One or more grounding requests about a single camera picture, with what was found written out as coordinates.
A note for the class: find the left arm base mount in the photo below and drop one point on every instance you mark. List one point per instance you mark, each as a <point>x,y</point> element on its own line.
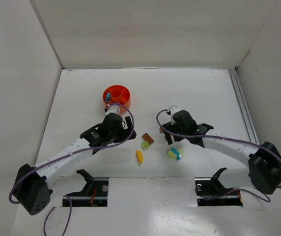
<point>93,194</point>

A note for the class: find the blue lego brick in container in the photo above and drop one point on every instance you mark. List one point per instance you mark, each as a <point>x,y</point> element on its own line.
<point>108,97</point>

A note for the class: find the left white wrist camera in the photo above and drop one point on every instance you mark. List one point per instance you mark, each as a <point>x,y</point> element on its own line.
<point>112,108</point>

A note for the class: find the aluminium rail right side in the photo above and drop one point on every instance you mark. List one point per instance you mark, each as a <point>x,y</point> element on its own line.
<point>245,114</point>

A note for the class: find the lime green lego brick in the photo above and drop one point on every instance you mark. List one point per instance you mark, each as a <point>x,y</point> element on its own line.
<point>145,145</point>

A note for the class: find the orange round divided container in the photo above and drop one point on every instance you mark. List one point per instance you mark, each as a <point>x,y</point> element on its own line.
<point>120,94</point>

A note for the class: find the turquoise lego brick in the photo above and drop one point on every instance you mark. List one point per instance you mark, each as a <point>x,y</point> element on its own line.
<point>177,153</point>

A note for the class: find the brown lego plate left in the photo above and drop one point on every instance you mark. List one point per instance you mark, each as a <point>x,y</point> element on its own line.
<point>147,138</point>

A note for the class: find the pale yellow lego brick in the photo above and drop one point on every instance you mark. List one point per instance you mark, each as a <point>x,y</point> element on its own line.
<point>170,154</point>

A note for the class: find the yellow curved lego brick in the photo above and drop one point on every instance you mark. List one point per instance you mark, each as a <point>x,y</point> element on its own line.
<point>139,156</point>

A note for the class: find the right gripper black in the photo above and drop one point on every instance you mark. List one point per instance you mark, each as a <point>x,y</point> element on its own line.
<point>168,132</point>

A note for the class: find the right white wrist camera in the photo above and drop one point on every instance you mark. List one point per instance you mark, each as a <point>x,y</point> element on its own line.
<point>171,111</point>

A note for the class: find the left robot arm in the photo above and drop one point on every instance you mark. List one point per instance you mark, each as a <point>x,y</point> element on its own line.
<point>35,186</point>

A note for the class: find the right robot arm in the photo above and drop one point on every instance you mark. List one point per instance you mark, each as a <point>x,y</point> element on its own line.
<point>262,162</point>

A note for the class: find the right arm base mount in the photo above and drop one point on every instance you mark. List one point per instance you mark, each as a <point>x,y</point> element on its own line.
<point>210,192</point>

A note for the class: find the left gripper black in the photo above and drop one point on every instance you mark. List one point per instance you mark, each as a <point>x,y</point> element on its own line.
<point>126,131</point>

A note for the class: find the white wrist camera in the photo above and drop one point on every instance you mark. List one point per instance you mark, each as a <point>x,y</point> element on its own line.
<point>171,111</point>
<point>112,108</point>

